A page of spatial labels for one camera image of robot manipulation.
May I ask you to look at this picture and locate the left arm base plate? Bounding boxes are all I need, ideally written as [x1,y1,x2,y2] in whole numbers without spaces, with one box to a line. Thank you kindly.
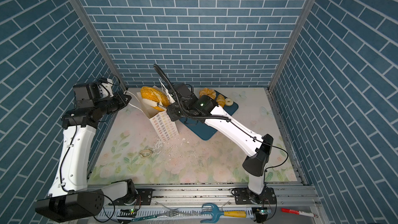
[114,188,154,206]

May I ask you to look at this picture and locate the teal fork tool yellow handle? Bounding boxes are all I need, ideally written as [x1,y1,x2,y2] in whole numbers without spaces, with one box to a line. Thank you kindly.
[200,203,247,224]

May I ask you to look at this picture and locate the red white marker pen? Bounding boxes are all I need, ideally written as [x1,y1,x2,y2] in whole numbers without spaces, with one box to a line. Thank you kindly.
[281,208,318,218]

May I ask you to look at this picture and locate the metal fork green handle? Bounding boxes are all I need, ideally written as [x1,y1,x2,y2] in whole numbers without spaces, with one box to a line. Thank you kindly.
[131,210,179,223]

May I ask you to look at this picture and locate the small white donut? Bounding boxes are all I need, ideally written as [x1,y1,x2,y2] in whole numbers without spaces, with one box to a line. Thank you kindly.
[225,98,234,106]

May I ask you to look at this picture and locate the large oval seeded bread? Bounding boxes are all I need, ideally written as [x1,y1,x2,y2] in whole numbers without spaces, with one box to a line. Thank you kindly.
[141,87,170,112]

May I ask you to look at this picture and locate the croissant bread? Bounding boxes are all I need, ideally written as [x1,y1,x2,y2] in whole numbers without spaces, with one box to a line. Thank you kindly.
[216,94,226,108]

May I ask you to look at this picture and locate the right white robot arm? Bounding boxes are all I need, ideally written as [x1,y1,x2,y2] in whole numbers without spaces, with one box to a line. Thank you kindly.
[140,84,274,204]

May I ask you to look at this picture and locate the large round twisted bread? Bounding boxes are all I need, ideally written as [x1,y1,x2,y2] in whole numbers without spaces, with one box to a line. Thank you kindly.
[199,88,217,100]

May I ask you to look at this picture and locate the white printed paper bag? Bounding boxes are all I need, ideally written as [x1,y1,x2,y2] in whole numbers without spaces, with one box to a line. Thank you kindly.
[124,83,179,142]

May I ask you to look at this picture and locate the aluminium rail frame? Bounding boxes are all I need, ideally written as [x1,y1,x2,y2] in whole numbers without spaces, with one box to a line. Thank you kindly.
[62,184,324,212]

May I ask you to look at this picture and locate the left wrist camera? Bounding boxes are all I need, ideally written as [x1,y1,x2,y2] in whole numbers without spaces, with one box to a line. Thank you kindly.
[73,83,102,108]

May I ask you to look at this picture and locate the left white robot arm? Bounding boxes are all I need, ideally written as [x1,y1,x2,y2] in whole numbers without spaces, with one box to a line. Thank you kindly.
[35,89,138,223]

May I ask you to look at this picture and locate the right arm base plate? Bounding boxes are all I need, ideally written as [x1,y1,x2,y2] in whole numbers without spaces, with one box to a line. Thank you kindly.
[231,187,277,205]

